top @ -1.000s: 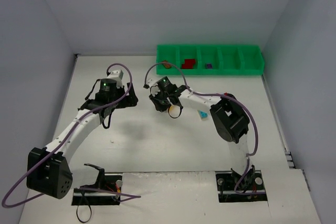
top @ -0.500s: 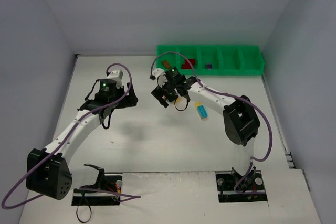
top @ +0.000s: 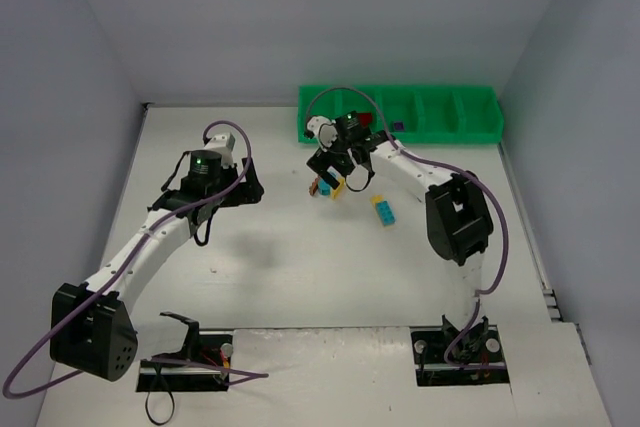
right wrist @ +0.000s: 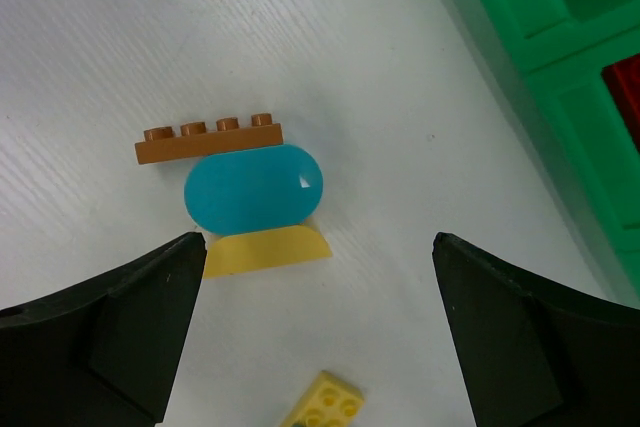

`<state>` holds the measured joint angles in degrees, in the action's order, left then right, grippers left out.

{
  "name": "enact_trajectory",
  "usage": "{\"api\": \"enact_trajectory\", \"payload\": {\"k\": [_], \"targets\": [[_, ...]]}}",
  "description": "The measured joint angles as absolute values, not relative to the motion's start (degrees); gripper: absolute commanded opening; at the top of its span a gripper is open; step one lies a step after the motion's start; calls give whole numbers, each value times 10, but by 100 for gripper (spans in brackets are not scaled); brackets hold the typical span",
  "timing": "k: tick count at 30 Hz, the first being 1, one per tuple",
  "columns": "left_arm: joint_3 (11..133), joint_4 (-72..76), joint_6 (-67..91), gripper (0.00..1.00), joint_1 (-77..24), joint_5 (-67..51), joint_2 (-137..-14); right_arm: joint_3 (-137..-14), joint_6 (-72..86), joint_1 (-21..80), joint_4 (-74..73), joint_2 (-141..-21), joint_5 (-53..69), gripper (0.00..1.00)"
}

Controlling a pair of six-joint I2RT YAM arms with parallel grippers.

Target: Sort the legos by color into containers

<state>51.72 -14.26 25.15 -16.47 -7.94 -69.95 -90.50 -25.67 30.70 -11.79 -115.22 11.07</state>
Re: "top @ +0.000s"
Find red lego brick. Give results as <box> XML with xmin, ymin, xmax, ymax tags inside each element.
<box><xmin>357</xmin><ymin>112</ymin><xmax>374</xmax><ymax>127</ymax></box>

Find yellow half-round lego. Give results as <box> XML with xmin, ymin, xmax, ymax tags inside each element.
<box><xmin>329</xmin><ymin>177</ymin><xmax>345</xmax><ymax>200</ymax></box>

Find teal rounded lego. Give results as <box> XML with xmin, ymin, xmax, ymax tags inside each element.
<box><xmin>318</xmin><ymin>172</ymin><xmax>340</xmax><ymax>199</ymax></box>

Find brown long lego plate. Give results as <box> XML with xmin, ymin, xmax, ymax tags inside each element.
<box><xmin>309</xmin><ymin>177</ymin><xmax>321</xmax><ymax>196</ymax></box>

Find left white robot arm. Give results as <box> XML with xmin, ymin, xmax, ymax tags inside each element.
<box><xmin>49</xmin><ymin>149</ymin><xmax>264</xmax><ymax>382</ymax></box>

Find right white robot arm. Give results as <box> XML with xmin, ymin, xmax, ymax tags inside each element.
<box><xmin>305</xmin><ymin>112</ymin><xmax>494</xmax><ymax>331</ymax></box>

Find yellow lego brick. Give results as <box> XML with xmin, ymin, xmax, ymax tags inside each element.
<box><xmin>370</xmin><ymin>195</ymin><xmax>396</xmax><ymax>227</ymax></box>

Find green compartment bin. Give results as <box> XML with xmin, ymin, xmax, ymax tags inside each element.
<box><xmin>297</xmin><ymin>84</ymin><xmax>504</xmax><ymax>145</ymax></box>

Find teal lego brick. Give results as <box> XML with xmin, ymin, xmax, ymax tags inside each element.
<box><xmin>374</xmin><ymin>200</ymin><xmax>396</xmax><ymax>227</ymax></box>

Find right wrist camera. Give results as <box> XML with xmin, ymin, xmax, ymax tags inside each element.
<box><xmin>305</xmin><ymin>116</ymin><xmax>338</xmax><ymax>151</ymax></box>

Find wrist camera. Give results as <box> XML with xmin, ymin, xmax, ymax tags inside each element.
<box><xmin>305</xmin><ymin>116</ymin><xmax>338</xmax><ymax>151</ymax></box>
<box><xmin>204</xmin><ymin>132</ymin><xmax>236</xmax><ymax>155</ymax></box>

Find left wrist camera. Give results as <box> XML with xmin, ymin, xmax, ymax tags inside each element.
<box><xmin>204</xmin><ymin>132</ymin><xmax>236</xmax><ymax>155</ymax></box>

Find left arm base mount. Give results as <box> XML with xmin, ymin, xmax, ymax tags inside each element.
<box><xmin>136</xmin><ymin>311</ymin><xmax>233</xmax><ymax>393</ymax></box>

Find black loop cable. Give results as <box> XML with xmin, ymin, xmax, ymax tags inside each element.
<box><xmin>144</xmin><ymin>366</ymin><xmax>177</xmax><ymax>424</ymax></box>

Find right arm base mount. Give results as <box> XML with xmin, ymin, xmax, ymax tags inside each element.
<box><xmin>410</xmin><ymin>324</ymin><xmax>510</xmax><ymax>388</ymax></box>

